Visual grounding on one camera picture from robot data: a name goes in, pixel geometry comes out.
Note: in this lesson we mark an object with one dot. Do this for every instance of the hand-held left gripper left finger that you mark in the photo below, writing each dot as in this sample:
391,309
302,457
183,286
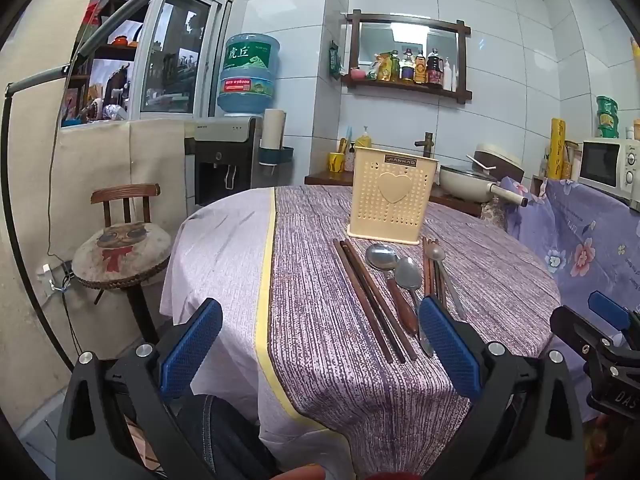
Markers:
192,350

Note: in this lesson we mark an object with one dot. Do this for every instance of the purple striped tablecloth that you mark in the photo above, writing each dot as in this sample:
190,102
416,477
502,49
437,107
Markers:
320,310

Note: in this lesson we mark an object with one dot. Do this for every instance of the yellow soap dispenser bottle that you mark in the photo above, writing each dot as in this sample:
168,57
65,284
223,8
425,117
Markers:
363,140

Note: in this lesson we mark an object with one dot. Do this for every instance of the slender metal spoon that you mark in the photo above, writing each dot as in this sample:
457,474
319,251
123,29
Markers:
438,252

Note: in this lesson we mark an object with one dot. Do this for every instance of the bronze faucet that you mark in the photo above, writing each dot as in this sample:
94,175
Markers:
426,145

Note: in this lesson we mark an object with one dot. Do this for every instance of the green glass bottle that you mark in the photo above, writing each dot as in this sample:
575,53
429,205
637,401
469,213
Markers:
395,66

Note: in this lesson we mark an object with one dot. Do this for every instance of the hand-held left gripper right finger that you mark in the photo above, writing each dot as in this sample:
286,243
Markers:
450,350

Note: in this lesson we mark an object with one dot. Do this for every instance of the yellow mug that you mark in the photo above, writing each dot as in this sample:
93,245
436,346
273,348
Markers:
335,162

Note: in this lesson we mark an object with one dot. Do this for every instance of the yellow green oil bottle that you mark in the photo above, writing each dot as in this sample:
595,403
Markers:
383,67

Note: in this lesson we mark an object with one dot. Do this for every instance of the yellow roll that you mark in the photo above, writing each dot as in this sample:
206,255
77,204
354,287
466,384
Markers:
556,150

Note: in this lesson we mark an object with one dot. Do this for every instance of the white wall socket with plugs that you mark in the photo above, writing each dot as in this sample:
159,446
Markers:
52,277

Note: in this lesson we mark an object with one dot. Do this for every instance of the blue water cooler bottle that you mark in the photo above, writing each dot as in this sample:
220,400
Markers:
247,75

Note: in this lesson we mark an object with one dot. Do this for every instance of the dark brown wooden chopstick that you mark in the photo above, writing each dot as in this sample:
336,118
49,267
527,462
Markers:
381,302
367,300

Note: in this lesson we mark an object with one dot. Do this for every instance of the reddish brown chopstick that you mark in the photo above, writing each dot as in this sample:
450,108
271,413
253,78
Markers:
425,270
431,272

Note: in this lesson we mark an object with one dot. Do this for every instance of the white plastic bottle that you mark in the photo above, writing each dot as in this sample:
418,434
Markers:
448,75

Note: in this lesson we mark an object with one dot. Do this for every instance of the green hanging packet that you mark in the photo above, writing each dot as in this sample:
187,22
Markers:
333,60

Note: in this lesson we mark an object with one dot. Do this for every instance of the purple floral cloth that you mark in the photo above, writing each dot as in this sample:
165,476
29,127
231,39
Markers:
575,230

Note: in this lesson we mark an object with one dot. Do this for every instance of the dark bottle orange label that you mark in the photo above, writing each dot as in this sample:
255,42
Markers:
420,69

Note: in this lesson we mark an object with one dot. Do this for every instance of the brown chopsticks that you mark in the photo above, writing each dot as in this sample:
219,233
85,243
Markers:
442,287

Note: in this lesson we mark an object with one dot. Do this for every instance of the green packet stack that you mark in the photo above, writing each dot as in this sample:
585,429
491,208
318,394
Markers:
607,117

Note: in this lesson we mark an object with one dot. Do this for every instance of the white microwave oven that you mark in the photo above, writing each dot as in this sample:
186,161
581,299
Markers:
605,165

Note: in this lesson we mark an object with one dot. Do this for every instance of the round cat print cushion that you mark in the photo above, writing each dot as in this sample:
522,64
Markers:
120,255

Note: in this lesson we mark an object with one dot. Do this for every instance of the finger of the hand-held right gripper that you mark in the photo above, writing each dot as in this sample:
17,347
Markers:
575,330
607,310

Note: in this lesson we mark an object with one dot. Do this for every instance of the white black water dispenser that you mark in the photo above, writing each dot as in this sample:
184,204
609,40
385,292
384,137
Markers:
220,160

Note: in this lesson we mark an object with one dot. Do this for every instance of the white paper towel roll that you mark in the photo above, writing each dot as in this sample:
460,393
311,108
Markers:
274,127

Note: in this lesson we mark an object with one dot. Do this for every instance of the aluminium sliding window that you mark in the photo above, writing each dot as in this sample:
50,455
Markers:
172,55

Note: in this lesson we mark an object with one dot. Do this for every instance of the wooden chair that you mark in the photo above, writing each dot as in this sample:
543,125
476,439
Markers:
125,195

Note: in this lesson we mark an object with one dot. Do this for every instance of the dark sauce bottle red label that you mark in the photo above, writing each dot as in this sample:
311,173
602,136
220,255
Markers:
434,70

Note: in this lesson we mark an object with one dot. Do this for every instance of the large metal spoon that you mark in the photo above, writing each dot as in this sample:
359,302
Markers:
409,275

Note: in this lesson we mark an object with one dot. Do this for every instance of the wooden framed mirror shelf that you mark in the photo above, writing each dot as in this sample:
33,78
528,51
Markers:
355,30

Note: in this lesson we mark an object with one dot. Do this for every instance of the pink small ornament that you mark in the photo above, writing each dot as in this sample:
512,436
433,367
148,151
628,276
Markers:
357,73

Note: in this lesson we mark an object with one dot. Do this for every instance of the person's jeans leg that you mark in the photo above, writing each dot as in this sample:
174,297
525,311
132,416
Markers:
220,435

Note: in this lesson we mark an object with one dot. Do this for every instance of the white pan with glass lid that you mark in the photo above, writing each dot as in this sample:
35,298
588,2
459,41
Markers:
465,182

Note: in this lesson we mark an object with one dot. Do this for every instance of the black arc stand pole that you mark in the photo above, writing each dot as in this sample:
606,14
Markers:
10,185

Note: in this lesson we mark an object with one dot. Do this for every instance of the white brown rice cooker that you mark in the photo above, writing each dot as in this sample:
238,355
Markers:
500,157

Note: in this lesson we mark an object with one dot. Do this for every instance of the cream plastic utensil holder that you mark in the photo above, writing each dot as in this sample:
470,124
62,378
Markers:
395,210

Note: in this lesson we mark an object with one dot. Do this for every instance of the beige floral cloth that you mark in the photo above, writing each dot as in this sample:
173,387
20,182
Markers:
492,212

